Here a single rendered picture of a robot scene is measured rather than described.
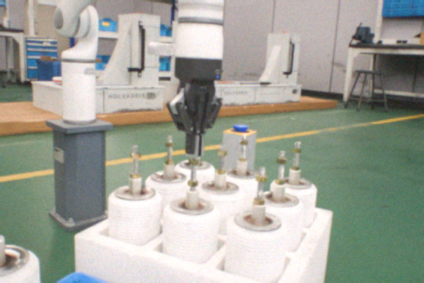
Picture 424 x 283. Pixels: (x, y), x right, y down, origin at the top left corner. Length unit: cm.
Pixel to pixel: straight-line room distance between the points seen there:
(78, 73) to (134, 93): 187
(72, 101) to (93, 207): 32
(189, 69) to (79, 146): 61
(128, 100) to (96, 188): 182
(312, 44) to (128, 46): 392
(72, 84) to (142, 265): 63
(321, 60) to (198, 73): 584
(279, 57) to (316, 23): 223
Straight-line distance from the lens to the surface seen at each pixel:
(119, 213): 72
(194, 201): 68
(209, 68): 61
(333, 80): 630
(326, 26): 643
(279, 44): 442
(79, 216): 122
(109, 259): 73
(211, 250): 69
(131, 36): 317
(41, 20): 709
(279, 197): 74
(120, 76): 312
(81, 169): 118
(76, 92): 116
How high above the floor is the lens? 50
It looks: 12 degrees down
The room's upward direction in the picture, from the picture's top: 3 degrees clockwise
